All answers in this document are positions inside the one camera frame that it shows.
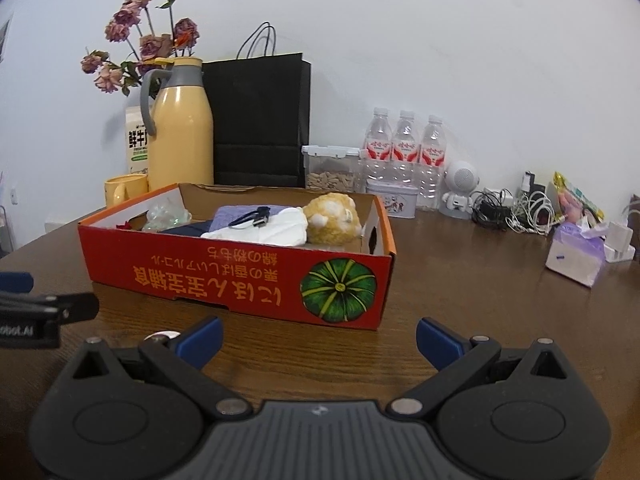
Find clear container of seeds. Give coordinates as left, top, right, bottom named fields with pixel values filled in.
left=301, top=144, right=362, bottom=192

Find dark navy cloth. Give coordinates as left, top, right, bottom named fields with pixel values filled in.
left=162, top=222, right=212, bottom=237

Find tangle of black cables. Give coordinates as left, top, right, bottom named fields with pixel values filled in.
left=470, top=187, right=517, bottom=232

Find white milk carton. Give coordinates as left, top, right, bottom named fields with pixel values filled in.
left=123, top=105, right=154, bottom=177

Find purple tissue pack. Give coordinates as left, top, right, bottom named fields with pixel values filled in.
left=544, top=222, right=609, bottom=289

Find white printed tin box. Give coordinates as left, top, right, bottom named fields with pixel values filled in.
left=365, top=179, right=419, bottom=220

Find purple cloth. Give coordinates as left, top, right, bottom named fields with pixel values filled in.
left=209, top=203, right=302, bottom=227

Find yellow snack packet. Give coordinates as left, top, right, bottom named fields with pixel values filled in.
left=552, top=170, right=604, bottom=224

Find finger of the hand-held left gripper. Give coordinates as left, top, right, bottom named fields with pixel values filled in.
left=0, top=291, right=101, bottom=325
left=0, top=271, right=34, bottom=293

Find wire storage rack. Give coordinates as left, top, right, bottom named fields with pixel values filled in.
left=0, top=204, right=17, bottom=258

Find yellow plush toy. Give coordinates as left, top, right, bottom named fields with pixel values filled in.
left=301, top=192, right=364, bottom=247

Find black cord with plug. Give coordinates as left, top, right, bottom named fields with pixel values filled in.
left=228, top=207, right=272, bottom=229

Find black paper bag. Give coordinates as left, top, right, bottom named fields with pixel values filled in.
left=201, top=22, right=312, bottom=189

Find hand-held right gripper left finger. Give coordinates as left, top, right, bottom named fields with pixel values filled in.
left=71, top=315, right=253, bottom=419

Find red printed cardboard box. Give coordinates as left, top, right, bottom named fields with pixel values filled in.
left=77, top=182, right=399, bottom=331

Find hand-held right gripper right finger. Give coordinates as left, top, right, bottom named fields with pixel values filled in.
left=389, top=316, right=569, bottom=419

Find white cloth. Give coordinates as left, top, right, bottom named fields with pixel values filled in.
left=200, top=207, right=309, bottom=248

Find white robot-shaped speaker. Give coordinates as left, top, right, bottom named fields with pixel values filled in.
left=439, top=160, right=482, bottom=220

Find yellow mug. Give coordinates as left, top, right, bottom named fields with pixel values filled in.
left=103, top=173, right=150, bottom=209

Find dried pink flowers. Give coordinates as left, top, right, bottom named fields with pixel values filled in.
left=80, top=0, right=201, bottom=97

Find iridescent plastic bag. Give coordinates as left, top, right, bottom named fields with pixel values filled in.
left=142, top=202, right=194, bottom=234

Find tangle of white cables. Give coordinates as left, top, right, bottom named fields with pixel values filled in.
left=506, top=191, right=557, bottom=237

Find yellow thermos jug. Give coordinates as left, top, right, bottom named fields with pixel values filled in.
left=139, top=57, right=216, bottom=192

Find black charger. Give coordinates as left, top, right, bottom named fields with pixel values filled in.
left=520, top=170, right=547, bottom=197

